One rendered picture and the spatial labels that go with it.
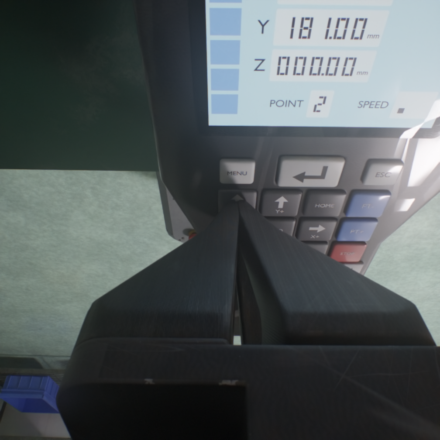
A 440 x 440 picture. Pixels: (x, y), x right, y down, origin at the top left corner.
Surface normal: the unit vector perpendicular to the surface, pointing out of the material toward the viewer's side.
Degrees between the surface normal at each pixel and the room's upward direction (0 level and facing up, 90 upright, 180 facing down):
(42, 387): 90
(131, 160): 0
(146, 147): 0
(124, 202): 0
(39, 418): 90
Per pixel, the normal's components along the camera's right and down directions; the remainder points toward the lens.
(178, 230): -0.01, 0.77
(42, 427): 0.01, -0.64
